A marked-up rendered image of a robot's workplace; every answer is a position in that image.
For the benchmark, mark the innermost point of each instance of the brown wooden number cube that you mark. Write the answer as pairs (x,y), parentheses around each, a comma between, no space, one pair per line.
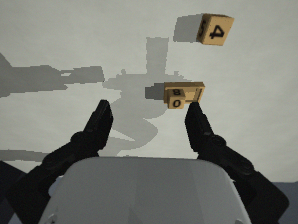
(176,98)
(214,28)

